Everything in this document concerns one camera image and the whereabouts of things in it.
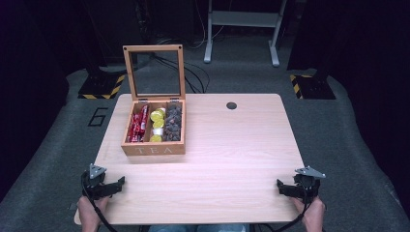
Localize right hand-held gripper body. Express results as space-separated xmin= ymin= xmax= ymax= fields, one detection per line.
xmin=292 ymin=165 xmax=327 ymax=205

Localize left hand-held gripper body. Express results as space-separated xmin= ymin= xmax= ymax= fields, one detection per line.
xmin=80 ymin=163 xmax=110 ymax=201

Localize person's right hand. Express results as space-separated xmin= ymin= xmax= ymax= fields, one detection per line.
xmin=289 ymin=194 xmax=327 ymax=232

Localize person's left hand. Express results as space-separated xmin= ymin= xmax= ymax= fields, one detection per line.
xmin=76 ymin=194 xmax=110 ymax=232

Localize wooden tea box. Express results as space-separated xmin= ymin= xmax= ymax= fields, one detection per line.
xmin=121 ymin=43 xmax=188 ymax=158

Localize bundle of red stick packets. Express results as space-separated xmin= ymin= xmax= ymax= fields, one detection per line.
xmin=126 ymin=103 xmax=150 ymax=144

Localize pile of dark tea packets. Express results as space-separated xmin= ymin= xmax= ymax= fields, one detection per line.
xmin=161 ymin=102 xmax=184 ymax=142

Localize black hazard-striped stand base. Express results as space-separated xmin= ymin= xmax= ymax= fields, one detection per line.
xmin=288 ymin=73 xmax=337 ymax=101
xmin=77 ymin=65 xmax=127 ymax=101

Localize white metal stand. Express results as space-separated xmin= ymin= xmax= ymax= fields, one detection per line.
xmin=203 ymin=0 xmax=288 ymax=68

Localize black floor cables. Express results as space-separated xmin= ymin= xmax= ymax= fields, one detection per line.
xmin=150 ymin=38 xmax=211 ymax=95

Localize white floor cable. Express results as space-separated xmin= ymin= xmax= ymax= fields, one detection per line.
xmin=188 ymin=0 xmax=233 ymax=50

